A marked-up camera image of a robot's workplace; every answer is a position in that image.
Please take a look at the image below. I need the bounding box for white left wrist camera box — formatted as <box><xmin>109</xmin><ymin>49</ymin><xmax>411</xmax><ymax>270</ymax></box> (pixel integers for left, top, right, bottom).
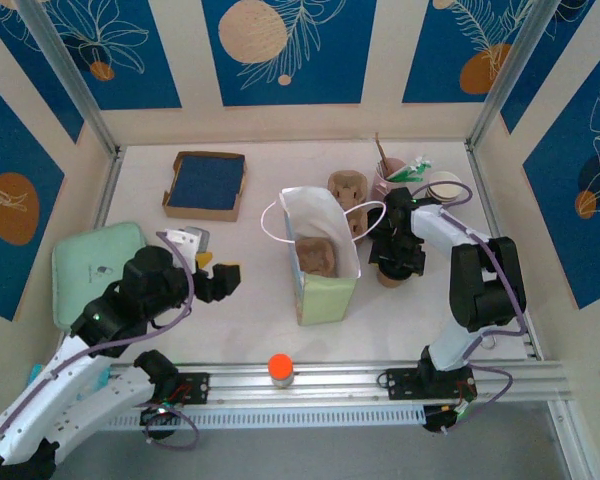
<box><xmin>163</xmin><ymin>226</ymin><xmax>212</xmax><ymax>262</ymax></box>

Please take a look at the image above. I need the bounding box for aluminium side rail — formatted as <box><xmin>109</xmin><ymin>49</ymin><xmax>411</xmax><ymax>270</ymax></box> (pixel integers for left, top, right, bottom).
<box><xmin>465</xmin><ymin>142</ymin><xmax>541</xmax><ymax>361</ymax></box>
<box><xmin>92</xmin><ymin>148</ymin><xmax>127</xmax><ymax>232</ymax></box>

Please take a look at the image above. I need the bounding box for cardboard napkin tray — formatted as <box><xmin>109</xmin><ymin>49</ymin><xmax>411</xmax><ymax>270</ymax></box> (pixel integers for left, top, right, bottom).
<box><xmin>161</xmin><ymin>150</ymin><xmax>248</xmax><ymax>223</ymax></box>

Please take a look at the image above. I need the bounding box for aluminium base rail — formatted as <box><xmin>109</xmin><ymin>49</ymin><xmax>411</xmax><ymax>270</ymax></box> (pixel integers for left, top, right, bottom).
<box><xmin>107</xmin><ymin>358</ymin><xmax>574</xmax><ymax>407</ymax></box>

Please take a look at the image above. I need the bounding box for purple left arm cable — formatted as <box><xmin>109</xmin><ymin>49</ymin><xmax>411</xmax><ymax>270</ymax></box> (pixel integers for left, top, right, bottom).
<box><xmin>0</xmin><ymin>230</ymin><xmax>201</xmax><ymax>450</ymax></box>

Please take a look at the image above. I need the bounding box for orange capped bottle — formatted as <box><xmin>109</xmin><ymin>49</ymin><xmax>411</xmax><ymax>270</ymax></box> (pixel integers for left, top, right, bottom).
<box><xmin>267</xmin><ymin>352</ymin><xmax>296</xmax><ymax>389</ymax></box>

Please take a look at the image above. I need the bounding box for brown paper coffee cup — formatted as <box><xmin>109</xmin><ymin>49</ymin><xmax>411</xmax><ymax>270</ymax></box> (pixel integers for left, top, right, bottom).
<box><xmin>377</xmin><ymin>267</ymin><xmax>411</xmax><ymax>290</ymax></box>

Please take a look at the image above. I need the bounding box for aluminium frame post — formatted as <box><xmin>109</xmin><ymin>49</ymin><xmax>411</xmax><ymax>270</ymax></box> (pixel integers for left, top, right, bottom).
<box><xmin>15</xmin><ymin>0</ymin><xmax>125</xmax><ymax>157</ymax></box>
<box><xmin>465</xmin><ymin>0</ymin><xmax>565</xmax><ymax>151</ymax></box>

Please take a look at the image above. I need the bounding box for black controller board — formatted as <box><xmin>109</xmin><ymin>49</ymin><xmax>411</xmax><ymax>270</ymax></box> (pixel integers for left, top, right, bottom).
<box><xmin>138</xmin><ymin>404</ymin><xmax>184</xmax><ymax>442</ymax></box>
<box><xmin>422</xmin><ymin>403</ymin><xmax>476</xmax><ymax>435</ymax></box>

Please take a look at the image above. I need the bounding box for white slotted cable duct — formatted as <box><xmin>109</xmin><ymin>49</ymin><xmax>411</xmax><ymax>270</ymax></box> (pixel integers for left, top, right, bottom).
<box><xmin>99</xmin><ymin>403</ymin><xmax>427</xmax><ymax>434</ymax></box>

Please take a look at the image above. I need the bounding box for brown pulp cup carrier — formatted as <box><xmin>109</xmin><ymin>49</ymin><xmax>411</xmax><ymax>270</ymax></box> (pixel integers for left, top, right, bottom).
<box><xmin>294</xmin><ymin>236</ymin><xmax>342</xmax><ymax>277</ymax></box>

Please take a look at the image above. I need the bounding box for mint green zipped case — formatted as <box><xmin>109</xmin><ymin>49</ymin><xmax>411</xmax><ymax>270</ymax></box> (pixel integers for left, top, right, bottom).
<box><xmin>51</xmin><ymin>221</ymin><xmax>149</xmax><ymax>331</ymax></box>

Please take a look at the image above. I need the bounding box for blue wet wipes packet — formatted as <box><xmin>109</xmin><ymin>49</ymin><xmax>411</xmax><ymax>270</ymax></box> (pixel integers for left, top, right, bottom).
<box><xmin>27</xmin><ymin>363</ymin><xmax>109</xmax><ymax>401</ymax></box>

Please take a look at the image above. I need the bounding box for white green paper carrier bag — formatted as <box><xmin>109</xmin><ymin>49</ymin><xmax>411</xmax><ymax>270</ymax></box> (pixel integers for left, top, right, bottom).
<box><xmin>260</xmin><ymin>186</ymin><xmax>387</xmax><ymax>327</ymax></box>

